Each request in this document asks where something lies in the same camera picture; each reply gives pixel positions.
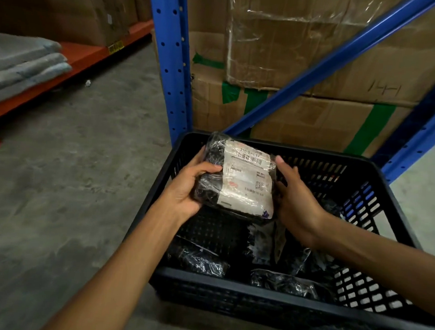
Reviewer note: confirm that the black plastic crate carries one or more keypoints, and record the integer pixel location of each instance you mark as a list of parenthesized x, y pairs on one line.
[(279, 286)]

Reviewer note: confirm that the person's left forearm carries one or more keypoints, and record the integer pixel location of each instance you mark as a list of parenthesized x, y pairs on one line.
[(120, 275)]

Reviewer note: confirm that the person's right forearm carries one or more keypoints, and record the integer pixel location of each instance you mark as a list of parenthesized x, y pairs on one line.
[(378, 256)]

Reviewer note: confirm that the orange shelf beam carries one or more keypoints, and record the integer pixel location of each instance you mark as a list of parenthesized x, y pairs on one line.
[(83, 57)]

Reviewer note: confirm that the person's right hand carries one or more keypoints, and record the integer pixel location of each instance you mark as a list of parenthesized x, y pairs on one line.
[(299, 206)]

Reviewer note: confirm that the cardboard box with clear tape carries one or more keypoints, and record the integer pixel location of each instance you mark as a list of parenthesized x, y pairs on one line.
[(323, 40)]

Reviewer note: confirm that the grey folded mat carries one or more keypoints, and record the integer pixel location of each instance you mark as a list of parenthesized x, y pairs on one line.
[(23, 71), (26, 82), (17, 50)]

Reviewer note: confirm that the black packet with white label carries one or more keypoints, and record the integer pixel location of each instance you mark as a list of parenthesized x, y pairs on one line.
[(239, 177)]

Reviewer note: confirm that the person's left hand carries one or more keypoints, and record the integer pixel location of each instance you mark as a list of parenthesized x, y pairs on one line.
[(180, 192)]

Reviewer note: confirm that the blue metal rack frame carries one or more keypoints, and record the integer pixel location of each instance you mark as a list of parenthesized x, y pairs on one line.
[(169, 63)]

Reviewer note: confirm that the person's right thumb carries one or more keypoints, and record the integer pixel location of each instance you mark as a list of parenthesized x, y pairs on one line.
[(282, 165)]

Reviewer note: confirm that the cardboard box with green tape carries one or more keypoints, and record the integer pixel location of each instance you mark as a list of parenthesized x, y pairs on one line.
[(317, 121)]

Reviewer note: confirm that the large brown cardboard box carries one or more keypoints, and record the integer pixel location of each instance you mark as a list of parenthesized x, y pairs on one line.
[(65, 3)]

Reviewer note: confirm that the yellow label sticker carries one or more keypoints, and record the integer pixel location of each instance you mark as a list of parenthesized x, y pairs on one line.
[(115, 46)]

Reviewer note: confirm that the person's left thumb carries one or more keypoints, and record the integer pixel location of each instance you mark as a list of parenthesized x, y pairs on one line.
[(206, 169)]

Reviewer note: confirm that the black plastic-wrapped packet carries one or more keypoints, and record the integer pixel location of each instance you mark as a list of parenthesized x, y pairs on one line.
[(304, 256), (196, 260), (285, 284), (262, 242)]

